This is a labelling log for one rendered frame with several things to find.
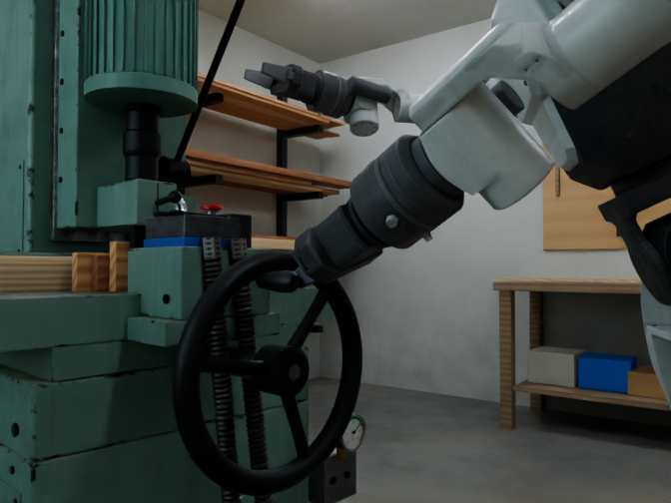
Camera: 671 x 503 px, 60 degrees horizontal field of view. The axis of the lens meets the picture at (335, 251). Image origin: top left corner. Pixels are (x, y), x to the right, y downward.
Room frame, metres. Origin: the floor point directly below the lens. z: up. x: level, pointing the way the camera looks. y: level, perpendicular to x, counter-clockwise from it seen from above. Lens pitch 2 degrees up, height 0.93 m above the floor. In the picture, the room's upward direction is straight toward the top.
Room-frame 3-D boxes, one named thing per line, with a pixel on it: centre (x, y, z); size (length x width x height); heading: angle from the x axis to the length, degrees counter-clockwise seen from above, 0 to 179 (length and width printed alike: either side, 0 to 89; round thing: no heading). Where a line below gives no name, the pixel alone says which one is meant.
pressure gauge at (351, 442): (0.98, -0.02, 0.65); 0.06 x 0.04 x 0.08; 137
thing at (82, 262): (0.91, 0.29, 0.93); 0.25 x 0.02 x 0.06; 137
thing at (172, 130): (1.20, 0.37, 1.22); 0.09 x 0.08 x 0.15; 47
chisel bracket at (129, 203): (0.95, 0.33, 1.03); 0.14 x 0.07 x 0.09; 47
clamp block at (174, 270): (0.79, 0.19, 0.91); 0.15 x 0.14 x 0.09; 137
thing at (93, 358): (0.90, 0.27, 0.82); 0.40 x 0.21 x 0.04; 137
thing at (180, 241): (0.80, 0.18, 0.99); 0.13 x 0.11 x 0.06; 137
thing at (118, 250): (0.88, 0.27, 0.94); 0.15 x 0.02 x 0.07; 137
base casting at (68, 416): (1.02, 0.40, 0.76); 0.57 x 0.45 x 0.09; 47
